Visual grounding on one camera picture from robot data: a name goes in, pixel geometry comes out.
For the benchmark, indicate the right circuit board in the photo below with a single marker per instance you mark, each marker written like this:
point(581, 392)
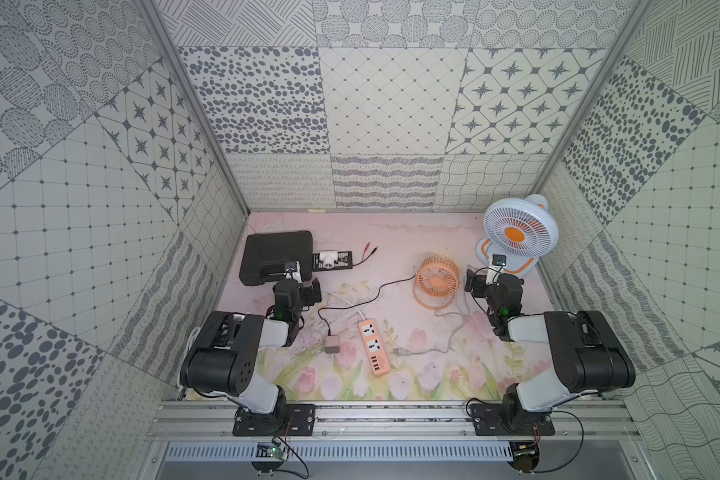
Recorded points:
point(525, 456)

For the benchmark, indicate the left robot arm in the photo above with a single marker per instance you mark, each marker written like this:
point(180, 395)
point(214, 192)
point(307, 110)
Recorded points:
point(221, 362)

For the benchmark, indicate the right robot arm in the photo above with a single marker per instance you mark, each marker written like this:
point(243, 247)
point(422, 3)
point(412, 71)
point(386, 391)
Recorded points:
point(587, 358)

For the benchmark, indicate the small orange desk fan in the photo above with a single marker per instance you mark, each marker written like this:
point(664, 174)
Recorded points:
point(436, 283)

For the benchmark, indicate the left green circuit board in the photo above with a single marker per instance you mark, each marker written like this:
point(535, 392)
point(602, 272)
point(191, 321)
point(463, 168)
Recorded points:
point(269, 456)

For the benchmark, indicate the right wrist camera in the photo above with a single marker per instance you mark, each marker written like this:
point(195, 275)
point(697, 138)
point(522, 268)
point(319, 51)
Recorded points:
point(496, 263)

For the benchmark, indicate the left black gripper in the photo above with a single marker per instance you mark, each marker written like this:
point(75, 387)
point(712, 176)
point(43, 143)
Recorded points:
point(311, 291)

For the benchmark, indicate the white slotted cable duct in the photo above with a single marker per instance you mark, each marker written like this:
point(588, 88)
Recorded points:
point(346, 451)

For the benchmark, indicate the black plastic tool case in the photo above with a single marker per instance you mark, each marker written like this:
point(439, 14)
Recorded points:
point(265, 253)

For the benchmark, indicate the white and orange fan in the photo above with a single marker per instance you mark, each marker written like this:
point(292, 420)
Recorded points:
point(520, 228)

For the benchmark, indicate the pink USB charger adapter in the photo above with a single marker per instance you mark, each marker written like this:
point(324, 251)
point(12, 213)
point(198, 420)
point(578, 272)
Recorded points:
point(332, 344)

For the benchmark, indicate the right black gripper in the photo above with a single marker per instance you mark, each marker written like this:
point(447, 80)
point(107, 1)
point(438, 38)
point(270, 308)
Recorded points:
point(480, 282)

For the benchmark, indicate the red and black test leads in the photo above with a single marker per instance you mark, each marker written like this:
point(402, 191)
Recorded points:
point(368, 252)

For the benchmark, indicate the aluminium mounting rail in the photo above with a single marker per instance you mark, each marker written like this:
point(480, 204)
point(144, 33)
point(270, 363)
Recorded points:
point(386, 420)

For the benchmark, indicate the pink power strip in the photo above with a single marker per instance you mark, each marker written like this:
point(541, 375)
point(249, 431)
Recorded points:
point(371, 338)

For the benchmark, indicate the black tray with white adapter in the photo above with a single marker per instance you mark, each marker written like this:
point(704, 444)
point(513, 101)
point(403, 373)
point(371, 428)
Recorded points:
point(332, 260)

